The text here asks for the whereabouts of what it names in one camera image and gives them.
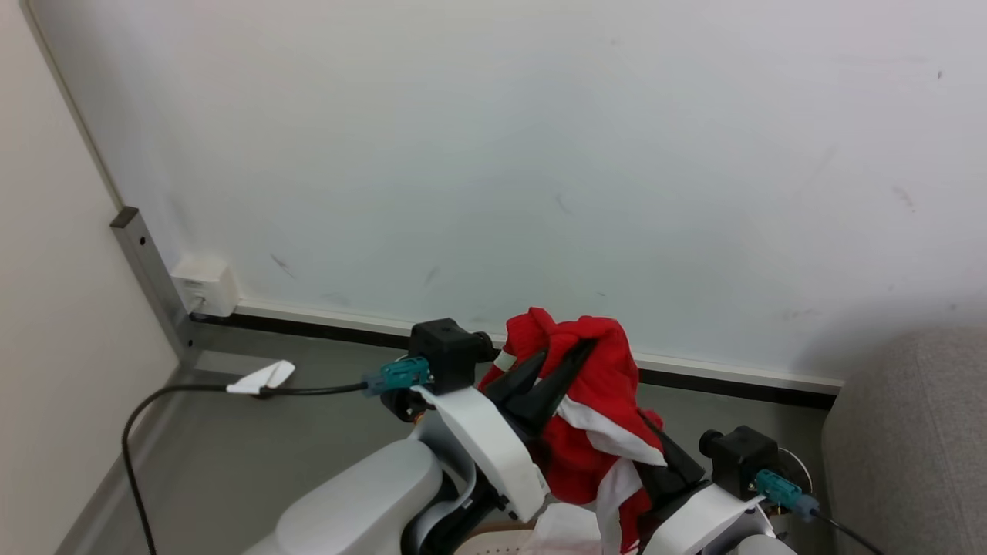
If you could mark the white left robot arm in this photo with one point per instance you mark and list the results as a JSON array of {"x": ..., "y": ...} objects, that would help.
[{"x": 362, "y": 497}]

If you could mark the white laundry basket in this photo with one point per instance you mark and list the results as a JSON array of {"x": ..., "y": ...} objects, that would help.
[{"x": 493, "y": 544}]

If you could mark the red and white garment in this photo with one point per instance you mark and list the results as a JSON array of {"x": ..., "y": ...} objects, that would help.
[{"x": 597, "y": 385}]

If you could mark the white cloth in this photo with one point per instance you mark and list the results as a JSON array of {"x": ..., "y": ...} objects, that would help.
[{"x": 567, "y": 532}]

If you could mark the grey fabric sofa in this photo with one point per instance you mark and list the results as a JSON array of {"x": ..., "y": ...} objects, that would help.
[{"x": 910, "y": 447}]

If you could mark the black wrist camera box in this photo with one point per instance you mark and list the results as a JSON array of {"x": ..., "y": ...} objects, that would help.
[
  {"x": 447, "y": 351},
  {"x": 740, "y": 459}
]

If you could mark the white tape label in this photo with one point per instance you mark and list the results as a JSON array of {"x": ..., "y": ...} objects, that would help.
[{"x": 262, "y": 378}]

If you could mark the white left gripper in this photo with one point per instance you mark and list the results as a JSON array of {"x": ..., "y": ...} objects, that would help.
[{"x": 490, "y": 443}]

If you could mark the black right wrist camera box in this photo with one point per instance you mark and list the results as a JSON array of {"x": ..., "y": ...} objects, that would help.
[{"x": 740, "y": 459}]

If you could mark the white wall socket box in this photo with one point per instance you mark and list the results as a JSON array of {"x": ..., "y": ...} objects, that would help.
[{"x": 207, "y": 287}]

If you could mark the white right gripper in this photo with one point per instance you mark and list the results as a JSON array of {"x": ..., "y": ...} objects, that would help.
[{"x": 694, "y": 520}]

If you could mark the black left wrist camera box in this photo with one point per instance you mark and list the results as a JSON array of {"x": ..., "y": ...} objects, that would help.
[{"x": 447, "y": 351}]

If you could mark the grey metal post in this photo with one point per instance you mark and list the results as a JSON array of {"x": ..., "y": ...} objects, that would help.
[{"x": 150, "y": 277}]

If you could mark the black and white baseboard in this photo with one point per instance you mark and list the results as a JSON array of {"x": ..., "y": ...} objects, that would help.
[{"x": 725, "y": 381}]

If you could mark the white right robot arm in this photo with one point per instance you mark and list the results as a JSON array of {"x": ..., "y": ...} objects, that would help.
[{"x": 765, "y": 546}]

